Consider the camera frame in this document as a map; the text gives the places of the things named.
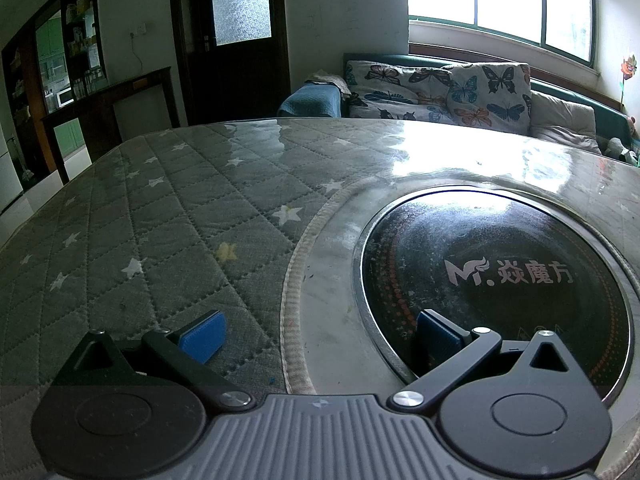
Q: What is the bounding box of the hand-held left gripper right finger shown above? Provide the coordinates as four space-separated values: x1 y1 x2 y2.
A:
387 309 583 416

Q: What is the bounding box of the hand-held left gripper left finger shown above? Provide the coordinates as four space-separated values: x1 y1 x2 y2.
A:
52 309 253 413

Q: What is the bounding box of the round black induction cooktop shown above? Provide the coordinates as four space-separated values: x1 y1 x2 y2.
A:
352 185 633 401

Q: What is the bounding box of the square butterfly print pillow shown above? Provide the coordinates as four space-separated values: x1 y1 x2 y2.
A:
445 62 533 136

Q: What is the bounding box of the beige pillow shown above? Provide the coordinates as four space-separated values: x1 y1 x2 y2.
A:
529 91 603 155

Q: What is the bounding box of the long butterfly print pillow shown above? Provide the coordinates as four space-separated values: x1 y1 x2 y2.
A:
344 60 456 122

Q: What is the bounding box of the dark wooden sideboard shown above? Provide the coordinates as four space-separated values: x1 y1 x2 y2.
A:
40 66 181 186

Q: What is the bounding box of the white refrigerator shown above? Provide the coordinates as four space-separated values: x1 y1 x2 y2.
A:
0 130 23 213

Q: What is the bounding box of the grey plush toy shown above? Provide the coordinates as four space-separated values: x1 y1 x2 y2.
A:
604 137 640 166

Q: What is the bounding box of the blue blanket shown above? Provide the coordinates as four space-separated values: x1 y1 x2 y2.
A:
277 82 346 120

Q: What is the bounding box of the dark wooden door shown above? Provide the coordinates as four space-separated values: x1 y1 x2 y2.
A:
167 0 291 126

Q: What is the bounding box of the teal sofa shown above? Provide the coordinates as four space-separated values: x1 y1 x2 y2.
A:
342 52 640 161

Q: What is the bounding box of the white fluffy towel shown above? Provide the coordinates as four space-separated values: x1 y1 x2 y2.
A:
305 72 353 98

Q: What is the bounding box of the brown shelf cabinet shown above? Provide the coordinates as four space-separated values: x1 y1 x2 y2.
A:
0 0 108 176

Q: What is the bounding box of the colourful pinwheel toy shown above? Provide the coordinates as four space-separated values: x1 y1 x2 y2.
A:
617 52 640 111

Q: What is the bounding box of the thin wall cable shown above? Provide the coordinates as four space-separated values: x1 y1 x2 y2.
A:
130 32 147 80

